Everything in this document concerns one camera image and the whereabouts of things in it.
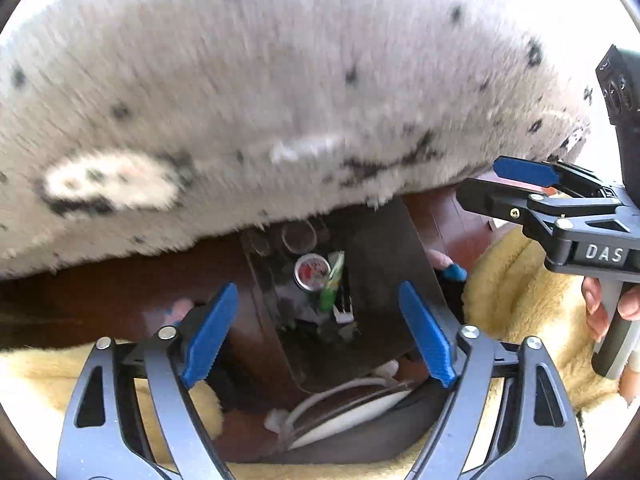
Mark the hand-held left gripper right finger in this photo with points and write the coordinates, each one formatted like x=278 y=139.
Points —
x=425 y=340

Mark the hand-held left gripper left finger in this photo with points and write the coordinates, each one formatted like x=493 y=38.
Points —
x=210 y=332

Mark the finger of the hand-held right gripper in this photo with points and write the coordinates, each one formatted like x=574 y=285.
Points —
x=492 y=199
x=522 y=170

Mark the person's right forearm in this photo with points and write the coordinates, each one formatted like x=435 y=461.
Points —
x=607 y=427

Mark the person's right hand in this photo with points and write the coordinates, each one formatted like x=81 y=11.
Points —
x=594 y=305

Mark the small pink object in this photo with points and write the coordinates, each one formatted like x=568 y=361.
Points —
x=179 y=309

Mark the pink tube with blue cap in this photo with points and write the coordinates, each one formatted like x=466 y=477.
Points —
x=454 y=272

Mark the white charger plug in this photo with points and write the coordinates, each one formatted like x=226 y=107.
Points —
x=344 y=315

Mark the yellow fluffy rug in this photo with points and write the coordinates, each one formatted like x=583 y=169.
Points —
x=515 y=300

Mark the white oval object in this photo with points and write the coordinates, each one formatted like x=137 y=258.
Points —
x=350 y=417

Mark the green packet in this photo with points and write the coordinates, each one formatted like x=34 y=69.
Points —
x=334 y=275

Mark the round red and white tin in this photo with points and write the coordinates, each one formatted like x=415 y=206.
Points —
x=311 y=272

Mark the dark round lid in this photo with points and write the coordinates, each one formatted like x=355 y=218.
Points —
x=299 y=237

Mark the grey printed blanket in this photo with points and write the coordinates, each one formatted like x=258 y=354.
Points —
x=250 y=85

